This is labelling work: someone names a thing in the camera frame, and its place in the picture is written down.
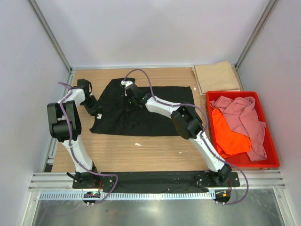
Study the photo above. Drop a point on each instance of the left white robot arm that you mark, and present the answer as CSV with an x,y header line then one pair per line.
x,y
65,126

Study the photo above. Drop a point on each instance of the left aluminium frame post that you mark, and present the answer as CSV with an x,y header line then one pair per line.
x,y
43,22

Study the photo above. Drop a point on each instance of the white slotted cable duct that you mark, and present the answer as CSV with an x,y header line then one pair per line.
x,y
94,196

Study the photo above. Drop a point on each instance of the aluminium frame post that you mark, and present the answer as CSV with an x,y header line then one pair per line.
x,y
43,22
256,31

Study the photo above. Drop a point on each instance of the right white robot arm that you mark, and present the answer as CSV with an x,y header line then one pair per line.
x,y
188,125

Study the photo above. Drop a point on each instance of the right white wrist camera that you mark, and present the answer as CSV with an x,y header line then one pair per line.
x,y
129,86

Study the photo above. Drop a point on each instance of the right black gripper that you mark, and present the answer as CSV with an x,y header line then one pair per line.
x,y
128,108

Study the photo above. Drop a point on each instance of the right aluminium frame post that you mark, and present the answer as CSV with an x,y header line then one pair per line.
x,y
256,31

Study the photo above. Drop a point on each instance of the pink t-shirt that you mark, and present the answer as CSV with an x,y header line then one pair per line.
x,y
241,117

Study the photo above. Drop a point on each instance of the orange t-shirt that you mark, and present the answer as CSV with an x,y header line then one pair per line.
x,y
229,143

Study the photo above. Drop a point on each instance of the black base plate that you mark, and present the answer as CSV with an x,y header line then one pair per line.
x,y
177,182

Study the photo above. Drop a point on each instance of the folded beige t-shirt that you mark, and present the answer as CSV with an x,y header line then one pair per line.
x,y
216,77

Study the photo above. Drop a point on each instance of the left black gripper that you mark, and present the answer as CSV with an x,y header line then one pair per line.
x,y
96,108

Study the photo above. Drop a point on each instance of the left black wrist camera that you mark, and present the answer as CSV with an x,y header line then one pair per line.
x,y
83,84

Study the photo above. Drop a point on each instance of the red plastic bin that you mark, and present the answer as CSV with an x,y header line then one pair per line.
x,y
242,160

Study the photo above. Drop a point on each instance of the black t-shirt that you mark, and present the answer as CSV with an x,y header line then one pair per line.
x,y
118,118

